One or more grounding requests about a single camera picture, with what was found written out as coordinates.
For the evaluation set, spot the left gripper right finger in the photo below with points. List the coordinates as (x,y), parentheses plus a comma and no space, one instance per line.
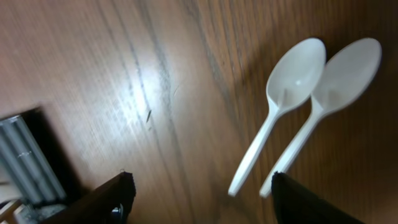
(293,203)

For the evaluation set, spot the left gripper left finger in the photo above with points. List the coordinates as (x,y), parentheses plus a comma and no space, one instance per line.
(109,203)

